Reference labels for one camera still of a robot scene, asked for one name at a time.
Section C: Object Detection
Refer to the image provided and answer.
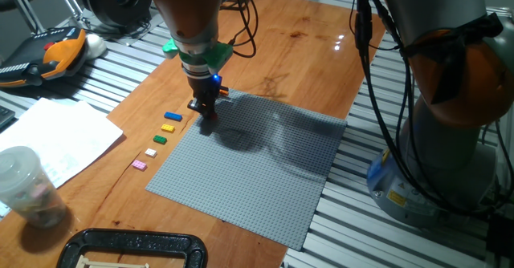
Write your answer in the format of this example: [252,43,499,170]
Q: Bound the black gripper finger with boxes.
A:
[186,97,212,120]
[205,86,222,120]

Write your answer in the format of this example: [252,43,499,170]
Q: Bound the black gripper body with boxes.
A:
[185,74,223,101]

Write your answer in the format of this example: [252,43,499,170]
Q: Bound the gray Lego baseplate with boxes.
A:
[145,89,349,252]

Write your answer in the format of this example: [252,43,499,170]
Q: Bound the glossy wooden board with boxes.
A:
[0,0,386,268]

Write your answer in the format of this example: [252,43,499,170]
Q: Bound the white paper sheets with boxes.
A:
[0,97,124,189]

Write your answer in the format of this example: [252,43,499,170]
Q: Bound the black metal C-clamp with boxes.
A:
[55,227,209,268]

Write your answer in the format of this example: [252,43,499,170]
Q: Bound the orange black teach pendant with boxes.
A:
[0,26,88,89]

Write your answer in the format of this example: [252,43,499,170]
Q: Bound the clear plastic cup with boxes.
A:
[0,145,68,229]

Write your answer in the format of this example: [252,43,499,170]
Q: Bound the black keyboard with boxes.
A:
[0,105,16,133]

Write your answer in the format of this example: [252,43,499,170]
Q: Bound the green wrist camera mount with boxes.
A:
[161,38,235,75]

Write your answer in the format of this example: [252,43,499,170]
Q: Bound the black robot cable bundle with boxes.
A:
[208,0,514,221]

